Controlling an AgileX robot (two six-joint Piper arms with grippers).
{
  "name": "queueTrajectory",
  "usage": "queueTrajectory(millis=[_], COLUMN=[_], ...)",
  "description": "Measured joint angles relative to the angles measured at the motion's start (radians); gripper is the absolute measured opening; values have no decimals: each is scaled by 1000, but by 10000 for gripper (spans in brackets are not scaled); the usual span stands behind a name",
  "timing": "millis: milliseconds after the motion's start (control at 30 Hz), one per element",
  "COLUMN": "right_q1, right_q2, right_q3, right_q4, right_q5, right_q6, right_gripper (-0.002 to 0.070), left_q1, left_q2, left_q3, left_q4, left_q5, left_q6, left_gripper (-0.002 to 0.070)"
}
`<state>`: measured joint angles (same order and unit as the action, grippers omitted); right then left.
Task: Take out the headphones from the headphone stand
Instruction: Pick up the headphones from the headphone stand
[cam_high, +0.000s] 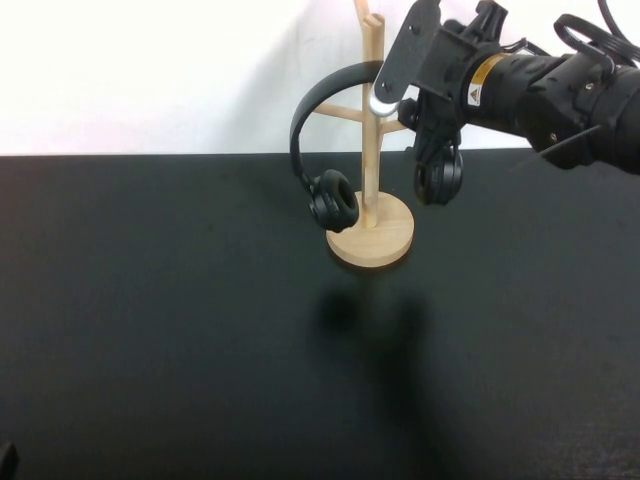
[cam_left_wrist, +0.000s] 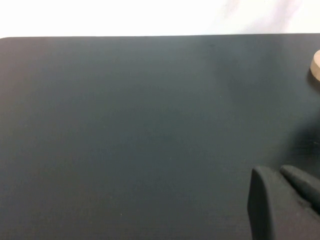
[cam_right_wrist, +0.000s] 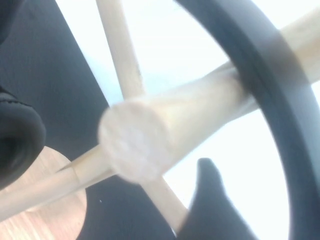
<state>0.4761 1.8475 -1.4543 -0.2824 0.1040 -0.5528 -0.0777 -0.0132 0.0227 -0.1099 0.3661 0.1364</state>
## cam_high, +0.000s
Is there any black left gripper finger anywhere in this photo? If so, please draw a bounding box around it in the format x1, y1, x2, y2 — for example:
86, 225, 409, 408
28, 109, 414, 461
0, 441, 18, 480

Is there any wooden branch headphone stand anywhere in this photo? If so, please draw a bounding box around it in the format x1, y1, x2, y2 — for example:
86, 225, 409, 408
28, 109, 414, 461
313, 0, 416, 269

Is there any black wrist camera mount plate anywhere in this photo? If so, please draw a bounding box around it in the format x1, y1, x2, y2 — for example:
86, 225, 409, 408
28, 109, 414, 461
369, 0, 445, 120

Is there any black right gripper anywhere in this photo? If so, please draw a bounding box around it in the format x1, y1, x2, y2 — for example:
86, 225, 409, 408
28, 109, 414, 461
398, 0, 507, 165

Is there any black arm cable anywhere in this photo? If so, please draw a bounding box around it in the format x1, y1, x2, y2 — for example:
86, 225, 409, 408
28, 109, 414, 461
552, 0, 640, 69

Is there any black over-ear headphones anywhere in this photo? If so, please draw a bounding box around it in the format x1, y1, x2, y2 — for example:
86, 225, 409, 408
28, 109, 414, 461
289, 61, 465, 234

